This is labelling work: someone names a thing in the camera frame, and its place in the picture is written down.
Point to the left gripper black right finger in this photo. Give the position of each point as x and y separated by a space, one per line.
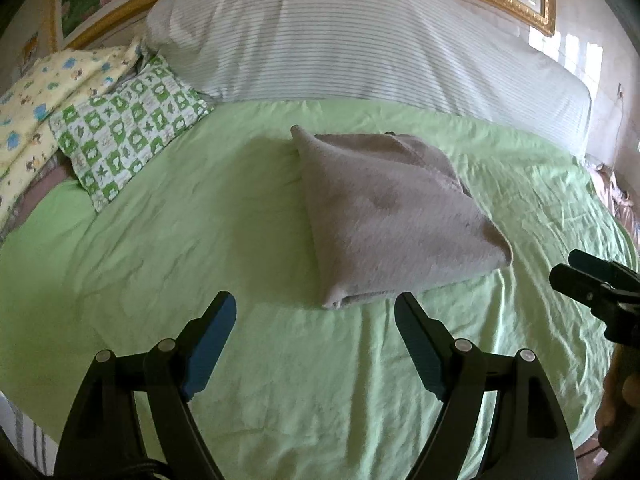
528 436

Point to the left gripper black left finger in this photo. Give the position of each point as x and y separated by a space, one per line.
131 417

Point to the beige knitted sweater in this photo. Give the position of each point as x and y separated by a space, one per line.
389 214

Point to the right hand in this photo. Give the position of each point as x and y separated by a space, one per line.
620 394

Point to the green white patterned pillow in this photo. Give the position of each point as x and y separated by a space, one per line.
110 138

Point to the light green bed sheet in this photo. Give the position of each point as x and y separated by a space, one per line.
300 392

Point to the yellow patterned pillow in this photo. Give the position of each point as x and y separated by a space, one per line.
61 79

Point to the white striped long pillow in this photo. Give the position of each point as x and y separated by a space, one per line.
433 54

